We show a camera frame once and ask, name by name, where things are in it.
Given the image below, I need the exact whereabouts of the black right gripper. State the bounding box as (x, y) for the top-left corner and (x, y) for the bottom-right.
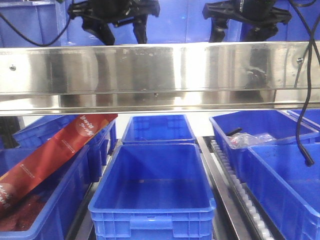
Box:
(202, 0), (292, 42)

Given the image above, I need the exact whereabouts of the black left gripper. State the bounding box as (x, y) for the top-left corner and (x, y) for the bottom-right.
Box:
(67, 0), (160, 45)

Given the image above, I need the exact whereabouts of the blue bin with plastic bags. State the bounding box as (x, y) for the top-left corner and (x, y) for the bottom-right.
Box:
(209, 109), (320, 183)

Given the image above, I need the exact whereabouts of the blue bin rear centre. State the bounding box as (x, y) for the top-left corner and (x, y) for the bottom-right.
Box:
(121, 114), (196, 145)

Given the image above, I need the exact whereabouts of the blue bin front right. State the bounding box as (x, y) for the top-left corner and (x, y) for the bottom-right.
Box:
(246, 143), (320, 240)

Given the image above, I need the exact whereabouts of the blue bin with red box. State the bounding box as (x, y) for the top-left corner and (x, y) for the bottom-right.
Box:
(0, 144), (91, 240)

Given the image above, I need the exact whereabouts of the blue bin front centre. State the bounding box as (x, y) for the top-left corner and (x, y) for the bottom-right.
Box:
(88, 143), (216, 240)

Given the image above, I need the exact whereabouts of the red cardboard box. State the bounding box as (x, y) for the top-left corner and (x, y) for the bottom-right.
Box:
(0, 113), (118, 217)

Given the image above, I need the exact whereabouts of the white roller track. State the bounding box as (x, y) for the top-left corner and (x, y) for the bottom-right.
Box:
(210, 140), (275, 240)

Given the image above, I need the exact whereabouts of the stainless steel shelf rail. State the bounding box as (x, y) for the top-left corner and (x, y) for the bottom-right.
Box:
(0, 41), (320, 116)

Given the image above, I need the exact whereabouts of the black cable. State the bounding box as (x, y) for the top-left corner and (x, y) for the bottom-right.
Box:
(287, 0), (320, 166)

